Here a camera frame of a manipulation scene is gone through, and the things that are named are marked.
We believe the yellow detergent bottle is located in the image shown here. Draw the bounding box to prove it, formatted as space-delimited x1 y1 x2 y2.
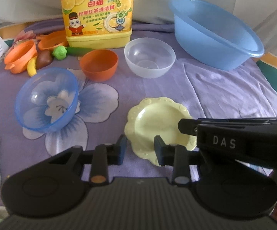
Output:
61 0 133 49

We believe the orange plastic bowl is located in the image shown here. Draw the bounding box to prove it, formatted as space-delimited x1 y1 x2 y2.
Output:
79 49 119 82

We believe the blue plastic basin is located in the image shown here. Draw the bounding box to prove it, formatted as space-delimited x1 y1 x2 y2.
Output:
169 0 265 71

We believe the purple floral cloth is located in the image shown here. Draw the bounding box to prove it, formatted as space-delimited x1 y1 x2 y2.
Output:
0 24 277 180

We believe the orange toy cup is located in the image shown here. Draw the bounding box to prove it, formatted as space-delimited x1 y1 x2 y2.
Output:
38 30 68 51
4 39 37 74

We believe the green toy vegetable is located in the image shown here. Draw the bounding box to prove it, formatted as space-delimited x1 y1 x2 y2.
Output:
52 46 93 60

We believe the brown toy fruit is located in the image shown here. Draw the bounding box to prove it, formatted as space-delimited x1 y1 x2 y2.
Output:
36 50 54 70

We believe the clear plastic bowl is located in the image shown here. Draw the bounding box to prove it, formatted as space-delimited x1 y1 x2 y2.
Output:
124 37 176 78

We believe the yellow toy banana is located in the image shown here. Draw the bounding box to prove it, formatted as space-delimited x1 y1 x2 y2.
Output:
27 56 37 77

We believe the blue translucent bowl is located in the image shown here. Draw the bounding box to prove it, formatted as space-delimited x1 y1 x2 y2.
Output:
15 67 79 133

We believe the pale yellow scalloped plate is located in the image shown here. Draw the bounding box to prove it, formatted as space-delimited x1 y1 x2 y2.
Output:
124 97 197 166

